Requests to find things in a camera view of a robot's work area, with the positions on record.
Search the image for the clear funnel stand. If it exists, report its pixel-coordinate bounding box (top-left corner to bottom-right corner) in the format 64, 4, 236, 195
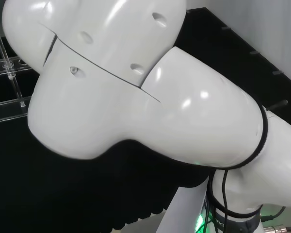
0, 34, 37, 123

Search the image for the black bench cloth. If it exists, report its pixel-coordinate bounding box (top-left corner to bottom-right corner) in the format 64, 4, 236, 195
0, 7, 291, 223

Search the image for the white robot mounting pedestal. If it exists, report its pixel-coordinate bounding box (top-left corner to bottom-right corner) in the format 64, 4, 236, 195
157, 181, 209, 233

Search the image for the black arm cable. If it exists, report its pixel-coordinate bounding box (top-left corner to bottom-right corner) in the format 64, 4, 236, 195
268, 99, 289, 110

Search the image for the black base cable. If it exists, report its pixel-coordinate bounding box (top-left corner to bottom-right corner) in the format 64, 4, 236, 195
260, 205, 287, 222

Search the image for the metal cable connector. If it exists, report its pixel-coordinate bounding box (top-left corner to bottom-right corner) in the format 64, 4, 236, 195
263, 225, 291, 233

